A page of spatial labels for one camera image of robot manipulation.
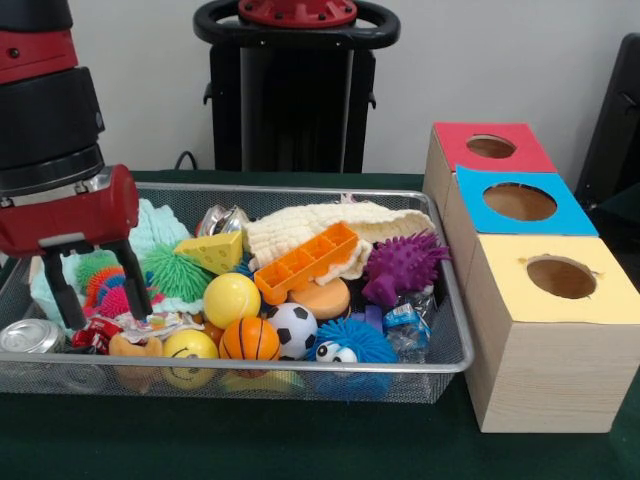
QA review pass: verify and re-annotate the mint green muslin cloth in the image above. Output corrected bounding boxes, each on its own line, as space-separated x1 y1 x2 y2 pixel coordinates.
29 198 204 334

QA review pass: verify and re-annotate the orange toy basketball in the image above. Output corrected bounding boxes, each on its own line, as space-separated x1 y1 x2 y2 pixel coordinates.
218 317 283 379

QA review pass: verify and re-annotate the purple spiky ball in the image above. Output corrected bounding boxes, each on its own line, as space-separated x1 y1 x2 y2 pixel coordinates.
360 229 452 307

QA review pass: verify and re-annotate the silver drink can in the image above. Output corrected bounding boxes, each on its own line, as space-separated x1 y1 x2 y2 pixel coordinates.
0 318 70 356

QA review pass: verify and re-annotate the blue fuzzy ball with eyes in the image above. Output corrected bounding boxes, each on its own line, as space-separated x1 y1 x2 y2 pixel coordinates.
307 318 401 400

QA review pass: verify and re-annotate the clear mesh bin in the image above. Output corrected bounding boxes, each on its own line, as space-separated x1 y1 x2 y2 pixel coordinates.
0 179 476 406

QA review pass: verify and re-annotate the wooden box with three holes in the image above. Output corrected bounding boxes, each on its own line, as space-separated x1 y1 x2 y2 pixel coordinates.
423 121 640 434

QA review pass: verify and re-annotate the green puffer ball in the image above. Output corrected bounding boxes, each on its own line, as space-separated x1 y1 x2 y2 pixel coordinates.
142 243 214 304

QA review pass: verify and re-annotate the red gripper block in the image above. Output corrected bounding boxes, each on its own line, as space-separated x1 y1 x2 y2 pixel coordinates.
0 163 154 331

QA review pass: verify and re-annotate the orange round sponge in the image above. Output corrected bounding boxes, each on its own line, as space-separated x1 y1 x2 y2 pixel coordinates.
288 277 353 322

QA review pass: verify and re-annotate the cream muslin cloth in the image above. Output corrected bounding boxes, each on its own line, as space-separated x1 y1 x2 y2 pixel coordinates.
242 200 437 286

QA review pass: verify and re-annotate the black stand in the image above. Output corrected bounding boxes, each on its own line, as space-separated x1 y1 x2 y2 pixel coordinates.
574 33 640 211

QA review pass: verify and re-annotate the yellow sponge block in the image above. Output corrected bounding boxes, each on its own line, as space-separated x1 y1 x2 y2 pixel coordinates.
173 229 245 275

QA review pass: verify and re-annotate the black and white soccer ball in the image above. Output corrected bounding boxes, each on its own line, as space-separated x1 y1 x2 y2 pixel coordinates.
267 302 320 361

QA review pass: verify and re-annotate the yellow tennis ball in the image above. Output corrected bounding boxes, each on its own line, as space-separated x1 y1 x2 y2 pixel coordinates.
202 272 262 331

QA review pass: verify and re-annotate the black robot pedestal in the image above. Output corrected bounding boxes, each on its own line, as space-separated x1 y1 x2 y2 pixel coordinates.
192 0 401 174

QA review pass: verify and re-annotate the yellow smiley ball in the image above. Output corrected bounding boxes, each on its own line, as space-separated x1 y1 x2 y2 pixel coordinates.
163 328 221 389

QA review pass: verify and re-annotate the dark green tablecloth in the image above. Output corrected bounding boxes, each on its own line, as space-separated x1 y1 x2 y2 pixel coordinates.
0 169 640 480

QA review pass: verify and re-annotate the orange plastic toy block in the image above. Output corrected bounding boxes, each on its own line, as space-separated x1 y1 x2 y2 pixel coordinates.
253 221 361 305

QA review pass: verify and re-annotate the orange plush toy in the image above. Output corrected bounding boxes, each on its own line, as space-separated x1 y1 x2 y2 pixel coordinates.
108 332 165 392

